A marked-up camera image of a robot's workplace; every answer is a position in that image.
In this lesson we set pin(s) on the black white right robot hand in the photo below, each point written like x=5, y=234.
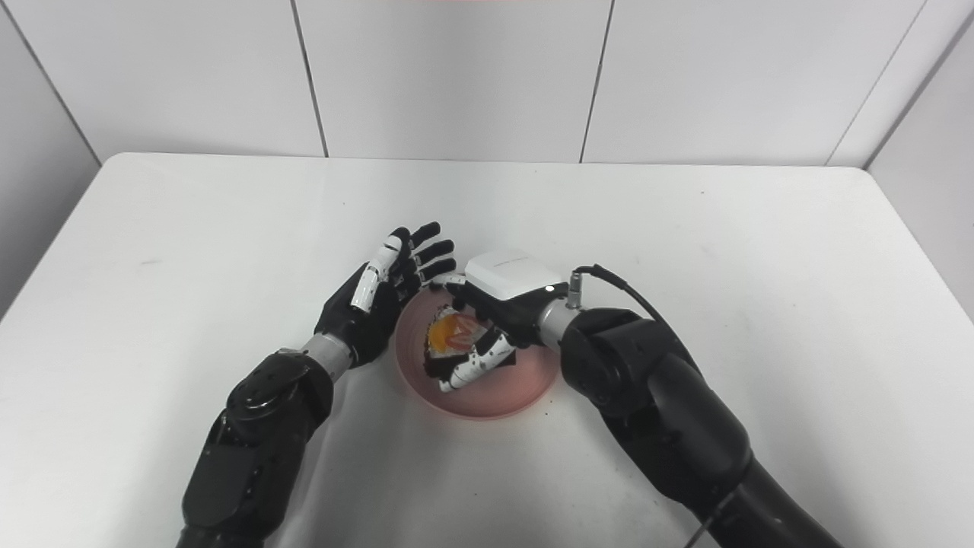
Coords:
x=510, y=278

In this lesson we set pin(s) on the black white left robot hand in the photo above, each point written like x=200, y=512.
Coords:
x=365, y=320

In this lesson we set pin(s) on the pink round plate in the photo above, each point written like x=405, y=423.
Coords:
x=525, y=384

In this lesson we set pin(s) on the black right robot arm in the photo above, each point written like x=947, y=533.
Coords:
x=654, y=403

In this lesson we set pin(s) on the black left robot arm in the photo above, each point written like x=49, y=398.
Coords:
x=251, y=441

